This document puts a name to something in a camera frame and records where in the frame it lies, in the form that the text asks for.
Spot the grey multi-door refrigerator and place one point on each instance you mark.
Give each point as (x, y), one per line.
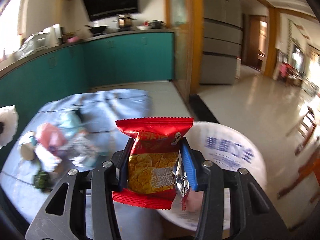
(222, 39)

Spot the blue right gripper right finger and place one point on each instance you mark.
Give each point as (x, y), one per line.
(192, 161)

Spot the wooden sliding door frame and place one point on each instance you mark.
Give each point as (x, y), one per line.
(185, 19)

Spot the red yellow snack packet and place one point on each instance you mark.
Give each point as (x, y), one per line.
(150, 179)

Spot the pink tissue packet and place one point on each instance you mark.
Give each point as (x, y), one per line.
(50, 137)

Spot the black lidded pot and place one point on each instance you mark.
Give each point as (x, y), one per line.
(156, 24)

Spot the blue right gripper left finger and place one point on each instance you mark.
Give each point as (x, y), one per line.
(123, 166)

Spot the black wok pan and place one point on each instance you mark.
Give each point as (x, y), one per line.
(97, 30)

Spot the light blue checked tablecloth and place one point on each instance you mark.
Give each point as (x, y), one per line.
(100, 111)

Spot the white red bowl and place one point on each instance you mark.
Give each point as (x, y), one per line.
(144, 26)

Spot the teal kitchen base cabinets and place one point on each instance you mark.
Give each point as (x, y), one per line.
(120, 58)

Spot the white dish rack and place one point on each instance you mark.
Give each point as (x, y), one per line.
(33, 44)

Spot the green white packet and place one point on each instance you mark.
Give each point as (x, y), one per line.
(42, 180)

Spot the steel cooking pot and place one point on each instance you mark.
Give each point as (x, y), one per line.
(124, 21)

